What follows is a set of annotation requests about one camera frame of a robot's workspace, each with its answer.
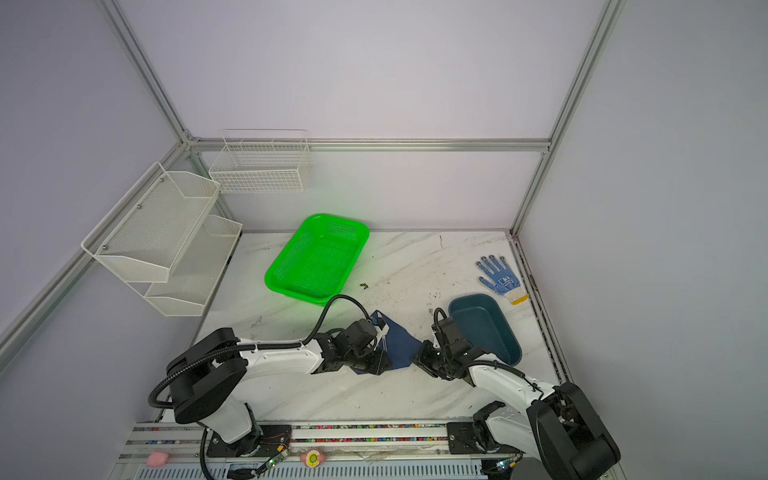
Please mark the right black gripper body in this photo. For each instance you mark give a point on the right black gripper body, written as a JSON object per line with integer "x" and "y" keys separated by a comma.
{"x": 434, "y": 359}

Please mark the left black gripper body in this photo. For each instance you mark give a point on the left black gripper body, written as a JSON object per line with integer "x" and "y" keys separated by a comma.
{"x": 370, "y": 361}

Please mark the dark blue paper napkin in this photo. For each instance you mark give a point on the dark blue paper napkin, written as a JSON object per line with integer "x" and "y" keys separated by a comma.
{"x": 395, "y": 351}

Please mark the dark teal plastic tray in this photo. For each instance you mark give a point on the dark teal plastic tray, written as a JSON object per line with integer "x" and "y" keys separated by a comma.
{"x": 482, "y": 322}

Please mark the green plastic perforated basket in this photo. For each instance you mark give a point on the green plastic perforated basket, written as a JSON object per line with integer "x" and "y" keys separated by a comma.
{"x": 316, "y": 262}

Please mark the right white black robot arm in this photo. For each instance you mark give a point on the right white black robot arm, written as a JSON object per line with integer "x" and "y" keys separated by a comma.
{"x": 556, "y": 424}

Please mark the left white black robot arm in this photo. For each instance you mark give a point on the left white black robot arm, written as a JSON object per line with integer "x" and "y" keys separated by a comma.
{"x": 199, "y": 384}

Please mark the blue white work glove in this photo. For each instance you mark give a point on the blue white work glove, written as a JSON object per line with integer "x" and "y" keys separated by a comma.
{"x": 498, "y": 276}

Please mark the pink green round toy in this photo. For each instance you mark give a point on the pink green round toy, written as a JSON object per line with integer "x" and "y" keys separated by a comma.
{"x": 313, "y": 458}

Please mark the white mesh two-tier shelf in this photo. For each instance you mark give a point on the white mesh two-tier shelf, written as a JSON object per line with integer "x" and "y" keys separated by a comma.
{"x": 165, "y": 241}

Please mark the pink toy figure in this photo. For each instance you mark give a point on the pink toy figure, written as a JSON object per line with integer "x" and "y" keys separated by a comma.
{"x": 157, "y": 459}

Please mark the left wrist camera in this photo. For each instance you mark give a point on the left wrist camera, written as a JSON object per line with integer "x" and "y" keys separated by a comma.
{"x": 364, "y": 336}

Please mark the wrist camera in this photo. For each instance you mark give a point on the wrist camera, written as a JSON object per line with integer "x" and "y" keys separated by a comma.
{"x": 450, "y": 339}
{"x": 364, "y": 336}

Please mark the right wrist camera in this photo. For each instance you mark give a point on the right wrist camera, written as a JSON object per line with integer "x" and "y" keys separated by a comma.
{"x": 450, "y": 339}

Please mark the aluminium front rail frame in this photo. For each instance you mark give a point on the aluminium front rail frame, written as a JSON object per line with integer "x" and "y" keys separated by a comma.
{"x": 384, "y": 449}

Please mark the white wire wall basket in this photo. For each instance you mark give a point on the white wire wall basket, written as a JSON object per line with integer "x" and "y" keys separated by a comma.
{"x": 254, "y": 161}

